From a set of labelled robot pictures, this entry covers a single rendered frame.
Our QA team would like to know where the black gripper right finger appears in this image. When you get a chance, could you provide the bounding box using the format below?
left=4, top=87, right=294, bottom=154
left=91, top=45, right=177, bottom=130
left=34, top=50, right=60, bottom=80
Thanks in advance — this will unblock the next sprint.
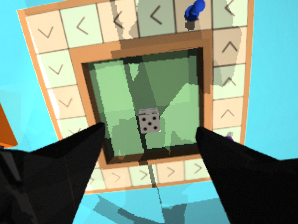
left=196, top=127, right=298, bottom=224

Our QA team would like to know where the grey die with black pips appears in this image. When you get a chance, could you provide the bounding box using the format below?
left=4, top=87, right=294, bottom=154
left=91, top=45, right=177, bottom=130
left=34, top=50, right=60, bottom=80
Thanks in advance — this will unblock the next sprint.
left=139, top=108, right=161, bottom=134

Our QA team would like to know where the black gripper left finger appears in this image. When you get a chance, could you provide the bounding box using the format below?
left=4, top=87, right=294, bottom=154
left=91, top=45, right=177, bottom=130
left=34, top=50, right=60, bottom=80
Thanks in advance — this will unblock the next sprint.
left=0, top=122, right=105, bottom=224

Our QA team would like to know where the blue pawn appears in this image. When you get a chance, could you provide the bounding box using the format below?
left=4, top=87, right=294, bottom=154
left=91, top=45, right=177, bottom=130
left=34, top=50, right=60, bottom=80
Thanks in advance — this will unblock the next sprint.
left=185, top=0, right=206, bottom=22

